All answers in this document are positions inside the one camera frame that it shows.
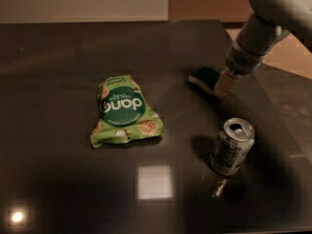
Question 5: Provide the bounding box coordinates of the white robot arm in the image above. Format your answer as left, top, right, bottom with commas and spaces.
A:
213, 0, 312, 98

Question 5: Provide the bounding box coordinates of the green and yellow sponge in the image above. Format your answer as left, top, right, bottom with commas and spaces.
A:
188, 67, 219, 95

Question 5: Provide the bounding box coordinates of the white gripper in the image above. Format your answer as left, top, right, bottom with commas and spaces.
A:
213, 40, 266, 98

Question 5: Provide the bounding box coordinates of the silver 7up can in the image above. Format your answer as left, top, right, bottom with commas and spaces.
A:
209, 118, 254, 176

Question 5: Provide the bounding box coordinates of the green Dang chip bag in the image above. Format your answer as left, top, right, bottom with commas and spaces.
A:
90, 75, 163, 148

